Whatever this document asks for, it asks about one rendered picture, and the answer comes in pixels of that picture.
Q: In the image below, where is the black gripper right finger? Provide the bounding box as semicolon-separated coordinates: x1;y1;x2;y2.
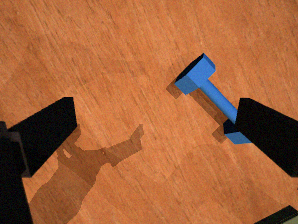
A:
234;98;298;177

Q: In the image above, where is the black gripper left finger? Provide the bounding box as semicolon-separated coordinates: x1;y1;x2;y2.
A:
0;97;77;224

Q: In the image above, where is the blue dumbbell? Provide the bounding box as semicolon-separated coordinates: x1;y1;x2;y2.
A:
175;53;252;145

